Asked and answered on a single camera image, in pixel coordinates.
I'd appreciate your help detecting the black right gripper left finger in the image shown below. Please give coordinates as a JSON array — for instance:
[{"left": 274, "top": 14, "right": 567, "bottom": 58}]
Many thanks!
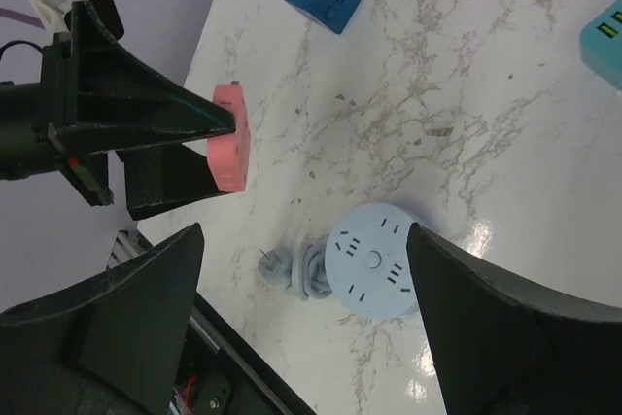
[{"left": 1, "top": 225, "right": 204, "bottom": 414}]

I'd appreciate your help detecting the pink plug adapter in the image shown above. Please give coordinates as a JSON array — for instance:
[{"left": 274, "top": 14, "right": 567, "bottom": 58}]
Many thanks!
[{"left": 206, "top": 82, "right": 251, "bottom": 193}]

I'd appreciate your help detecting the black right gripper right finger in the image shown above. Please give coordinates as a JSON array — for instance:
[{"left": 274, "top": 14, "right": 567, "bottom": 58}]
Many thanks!
[{"left": 407, "top": 224, "right": 621, "bottom": 414}]

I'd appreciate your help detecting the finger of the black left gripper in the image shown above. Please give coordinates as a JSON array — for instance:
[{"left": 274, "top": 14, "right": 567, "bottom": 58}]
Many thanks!
[
  {"left": 62, "top": 1, "right": 235, "bottom": 153},
  {"left": 117, "top": 145, "right": 224, "bottom": 221}
]

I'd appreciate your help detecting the teal power strip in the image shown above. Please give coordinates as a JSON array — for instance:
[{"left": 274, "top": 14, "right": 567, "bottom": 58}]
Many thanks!
[{"left": 579, "top": 0, "right": 622, "bottom": 90}]

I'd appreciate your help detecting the light blue round socket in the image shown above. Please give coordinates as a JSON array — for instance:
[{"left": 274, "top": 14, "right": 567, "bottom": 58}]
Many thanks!
[{"left": 325, "top": 202, "right": 422, "bottom": 321}]

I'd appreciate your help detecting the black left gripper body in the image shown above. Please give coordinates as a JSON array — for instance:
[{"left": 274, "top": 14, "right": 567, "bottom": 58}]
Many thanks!
[{"left": 1, "top": 33, "right": 114, "bottom": 206}]

